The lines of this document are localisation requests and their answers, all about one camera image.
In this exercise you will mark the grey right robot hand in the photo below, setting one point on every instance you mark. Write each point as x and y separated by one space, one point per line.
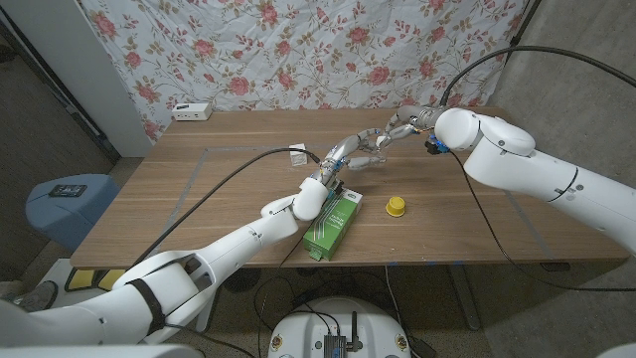
422 118

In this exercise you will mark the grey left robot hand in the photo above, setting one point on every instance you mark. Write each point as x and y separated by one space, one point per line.
342 150

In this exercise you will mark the clear medicine bottle white cap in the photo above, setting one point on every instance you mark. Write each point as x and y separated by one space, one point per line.
382 151

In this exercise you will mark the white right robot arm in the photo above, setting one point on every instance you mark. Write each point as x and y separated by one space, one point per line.
522 166

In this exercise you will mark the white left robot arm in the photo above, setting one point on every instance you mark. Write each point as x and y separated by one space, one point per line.
238 241

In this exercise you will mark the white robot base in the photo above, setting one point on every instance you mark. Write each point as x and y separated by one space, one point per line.
298 328

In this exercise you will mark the small white cube box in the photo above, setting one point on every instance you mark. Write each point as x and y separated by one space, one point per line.
297 158

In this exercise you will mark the yellow lid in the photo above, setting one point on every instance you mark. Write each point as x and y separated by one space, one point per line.
395 207

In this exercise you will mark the green medicine box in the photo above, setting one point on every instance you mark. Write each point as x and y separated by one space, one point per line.
333 233

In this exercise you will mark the floral backdrop cloth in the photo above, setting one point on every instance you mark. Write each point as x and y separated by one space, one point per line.
298 50

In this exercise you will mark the black backdrop stand pole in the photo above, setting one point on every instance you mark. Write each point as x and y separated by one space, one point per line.
522 30

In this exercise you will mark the white power strip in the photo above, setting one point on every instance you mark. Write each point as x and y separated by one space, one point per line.
192 112

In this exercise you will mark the white metal table leg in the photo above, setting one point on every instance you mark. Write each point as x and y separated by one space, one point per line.
464 298
205 320

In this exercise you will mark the black phone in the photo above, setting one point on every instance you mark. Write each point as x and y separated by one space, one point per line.
67 190

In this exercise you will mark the blue-grey round stool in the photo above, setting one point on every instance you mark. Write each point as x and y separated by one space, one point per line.
69 219

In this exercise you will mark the yellow black floor pedal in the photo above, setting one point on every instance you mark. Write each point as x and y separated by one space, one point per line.
79 280

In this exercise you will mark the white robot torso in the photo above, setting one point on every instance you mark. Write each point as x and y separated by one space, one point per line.
99 352

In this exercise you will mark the grey sneaker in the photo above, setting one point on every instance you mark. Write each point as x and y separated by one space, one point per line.
40 296

